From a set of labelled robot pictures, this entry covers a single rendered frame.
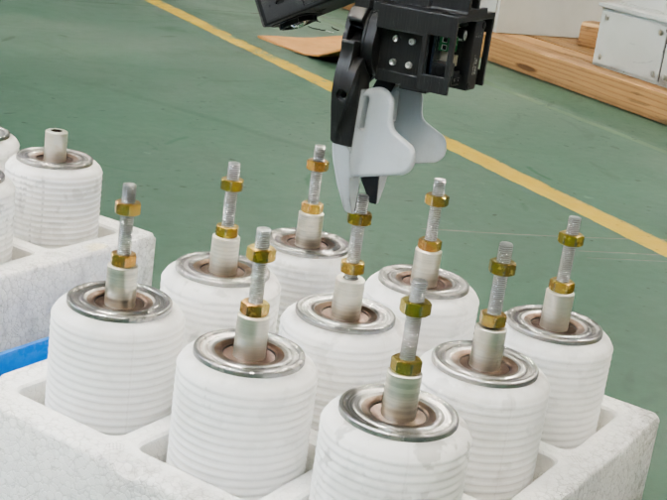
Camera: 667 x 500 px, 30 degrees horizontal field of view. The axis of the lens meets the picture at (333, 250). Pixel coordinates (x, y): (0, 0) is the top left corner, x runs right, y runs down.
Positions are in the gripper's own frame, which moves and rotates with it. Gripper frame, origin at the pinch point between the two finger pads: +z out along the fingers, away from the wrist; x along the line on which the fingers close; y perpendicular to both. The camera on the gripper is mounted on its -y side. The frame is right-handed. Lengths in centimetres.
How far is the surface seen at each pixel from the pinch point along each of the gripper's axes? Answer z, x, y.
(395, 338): 10.2, -0.5, 5.1
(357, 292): 7.5, -0.5, 1.6
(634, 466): 20.1, 12.6, 21.8
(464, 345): 9.5, 0.5, 10.0
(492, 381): 9.4, -4.6, 14.1
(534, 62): 31, 295, -79
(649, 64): 22, 276, -40
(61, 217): 14.4, 14.0, -37.1
